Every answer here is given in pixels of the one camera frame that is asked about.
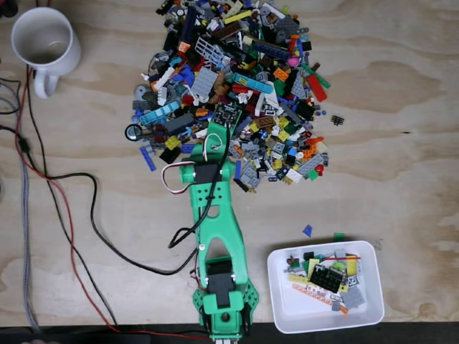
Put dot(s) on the dark grey lego brick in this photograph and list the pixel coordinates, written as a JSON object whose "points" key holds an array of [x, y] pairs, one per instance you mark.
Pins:
{"points": [[179, 123]]}

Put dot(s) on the blue thin lego bar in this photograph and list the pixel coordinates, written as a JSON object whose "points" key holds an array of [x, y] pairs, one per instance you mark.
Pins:
{"points": [[237, 168]]}

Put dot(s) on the yellow lego brick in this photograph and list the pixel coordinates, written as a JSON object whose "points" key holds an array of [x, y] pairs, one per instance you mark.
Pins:
{"points": [[173, 142]]}

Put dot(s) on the grey square lego plate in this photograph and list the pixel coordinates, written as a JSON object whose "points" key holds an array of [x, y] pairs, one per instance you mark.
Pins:
{"points": [[203, 80]]}

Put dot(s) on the black lego slope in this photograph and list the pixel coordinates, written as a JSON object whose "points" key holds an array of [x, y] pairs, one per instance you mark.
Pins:
{"points": [[169, 155]]}

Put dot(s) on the grey small lego plate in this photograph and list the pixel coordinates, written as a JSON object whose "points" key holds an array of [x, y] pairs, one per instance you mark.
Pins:
{"points": [[250, 175]]}

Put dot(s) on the black narrow lego plate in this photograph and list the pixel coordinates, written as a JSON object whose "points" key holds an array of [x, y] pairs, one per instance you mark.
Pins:
{"points": [[241, 184]]}

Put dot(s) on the light blue long lego plate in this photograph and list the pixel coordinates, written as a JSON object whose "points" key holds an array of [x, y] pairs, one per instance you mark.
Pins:
{"points": [[251, 81]]}

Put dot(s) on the blue small lego plate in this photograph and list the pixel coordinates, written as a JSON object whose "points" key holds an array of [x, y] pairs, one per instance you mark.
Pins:
{"points": [[148, 158]]}

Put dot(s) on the white lego fence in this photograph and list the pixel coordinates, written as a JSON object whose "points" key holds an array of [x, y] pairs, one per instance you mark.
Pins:
{"points": [[208, 50]]}

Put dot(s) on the black lego wheel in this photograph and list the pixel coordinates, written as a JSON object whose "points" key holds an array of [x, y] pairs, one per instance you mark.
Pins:
{"points": [[133, 132]]}

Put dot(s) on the orange lego brick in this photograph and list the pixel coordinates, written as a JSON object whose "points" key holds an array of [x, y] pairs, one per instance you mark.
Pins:
{"points": [[281, 74]]}

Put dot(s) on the grey round lego gear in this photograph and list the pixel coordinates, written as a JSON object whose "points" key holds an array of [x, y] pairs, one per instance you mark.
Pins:
{"points": [[140, 91]]}

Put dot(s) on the white lego plate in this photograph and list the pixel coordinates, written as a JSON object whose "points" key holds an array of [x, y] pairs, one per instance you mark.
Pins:
{"points": [[294, 175]]}

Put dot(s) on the grey lego wedge plate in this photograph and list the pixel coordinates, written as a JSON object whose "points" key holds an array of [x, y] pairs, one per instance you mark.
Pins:
{"points": [[298, 87]]}

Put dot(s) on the dark blue long lego plate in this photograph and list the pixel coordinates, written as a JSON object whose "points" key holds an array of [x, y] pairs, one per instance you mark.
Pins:
{"points": [[270, 50]]}

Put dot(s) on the orange lego claw piece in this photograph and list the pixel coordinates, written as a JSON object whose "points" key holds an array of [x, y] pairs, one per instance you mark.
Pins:
{"points": [[315, 141]]}

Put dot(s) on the grey long lego plate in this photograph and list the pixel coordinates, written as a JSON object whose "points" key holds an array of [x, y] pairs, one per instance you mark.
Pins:
{"points": [[310, 163]]}

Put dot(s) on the brown long lego plate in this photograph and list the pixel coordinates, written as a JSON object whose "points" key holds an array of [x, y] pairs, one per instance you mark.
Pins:
{"points": [[226, 31]]}

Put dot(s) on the pink lego ball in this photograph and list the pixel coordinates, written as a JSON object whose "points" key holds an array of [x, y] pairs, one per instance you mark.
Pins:
{"points": [[293, 61]]}

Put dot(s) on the green small lego plate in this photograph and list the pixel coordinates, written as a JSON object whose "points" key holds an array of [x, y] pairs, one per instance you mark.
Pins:
{"points": [[312, 175]]}

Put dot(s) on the red round lego tile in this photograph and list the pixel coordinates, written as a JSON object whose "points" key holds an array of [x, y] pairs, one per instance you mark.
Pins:
{"points": [[318, 168]]}

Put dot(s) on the red long lego plate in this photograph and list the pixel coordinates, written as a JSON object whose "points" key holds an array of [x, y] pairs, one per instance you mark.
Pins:
{"points": [[316, 87]]}

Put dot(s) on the navy lego beam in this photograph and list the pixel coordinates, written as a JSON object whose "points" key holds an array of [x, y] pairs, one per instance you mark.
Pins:
{"points": [[188, 23]]}

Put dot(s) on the yellow long lego plate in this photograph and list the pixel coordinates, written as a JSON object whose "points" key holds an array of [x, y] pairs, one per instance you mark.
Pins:
{"points": [[236, 16]]}

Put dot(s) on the black lego grille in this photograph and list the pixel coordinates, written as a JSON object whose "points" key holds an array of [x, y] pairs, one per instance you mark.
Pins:
{"points": [[337, 120]]}

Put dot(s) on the blue lego wedge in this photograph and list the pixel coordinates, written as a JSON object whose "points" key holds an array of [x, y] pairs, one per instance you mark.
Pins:
{"points": [[307, 230]]}

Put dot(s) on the brown lego figure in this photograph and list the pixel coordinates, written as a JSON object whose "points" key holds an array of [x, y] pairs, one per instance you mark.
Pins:
{"points": [[292, 259]]}

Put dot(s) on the black small lego brick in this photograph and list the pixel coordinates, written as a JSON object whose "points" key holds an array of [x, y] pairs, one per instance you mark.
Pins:
{"points": [[308, 255]]}

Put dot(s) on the green lego brick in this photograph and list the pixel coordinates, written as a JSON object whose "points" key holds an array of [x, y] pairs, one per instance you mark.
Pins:
{"points": [[338, 236]]}

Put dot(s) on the pale yellow lego plate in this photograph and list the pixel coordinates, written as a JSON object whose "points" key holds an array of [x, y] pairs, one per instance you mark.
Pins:
{"points": [[299, 277]]}

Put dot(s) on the red lego rod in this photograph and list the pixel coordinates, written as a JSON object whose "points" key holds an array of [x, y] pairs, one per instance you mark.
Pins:
{"points": [[342, 257]]}

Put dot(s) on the lime green lego piece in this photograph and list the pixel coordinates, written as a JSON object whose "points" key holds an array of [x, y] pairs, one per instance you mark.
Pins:
{"points": [[338, 266]]}

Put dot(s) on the black large lego plate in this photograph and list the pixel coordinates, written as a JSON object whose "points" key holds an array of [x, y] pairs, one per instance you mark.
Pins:
{"points": [[326, 276]]}

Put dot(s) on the salmon lego beam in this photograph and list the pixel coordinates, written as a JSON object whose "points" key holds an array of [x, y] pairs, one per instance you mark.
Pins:
{"points": [[311, 292]]}

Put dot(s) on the white plastic bin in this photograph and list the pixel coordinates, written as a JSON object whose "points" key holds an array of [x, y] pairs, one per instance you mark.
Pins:
{"points": [[315, 315]]}

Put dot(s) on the grey lego tile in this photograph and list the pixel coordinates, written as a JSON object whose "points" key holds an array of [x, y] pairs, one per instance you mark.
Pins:
{"points": [[353, 297]]}

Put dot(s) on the orange small lego piece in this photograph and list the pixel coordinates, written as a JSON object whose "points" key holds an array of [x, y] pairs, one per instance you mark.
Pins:
{"points": [[342, 309]]}

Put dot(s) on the white ceramic mug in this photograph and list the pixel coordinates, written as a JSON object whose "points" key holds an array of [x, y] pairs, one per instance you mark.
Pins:
{"points": [[43, 39]]}

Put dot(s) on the dark red black object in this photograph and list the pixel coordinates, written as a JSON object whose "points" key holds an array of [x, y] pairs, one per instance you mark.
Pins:
{"points": [[7, 7]]}

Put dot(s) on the black camera circuit board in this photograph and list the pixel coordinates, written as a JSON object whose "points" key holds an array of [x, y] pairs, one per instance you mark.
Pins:
{"points": [[226, 114]]}

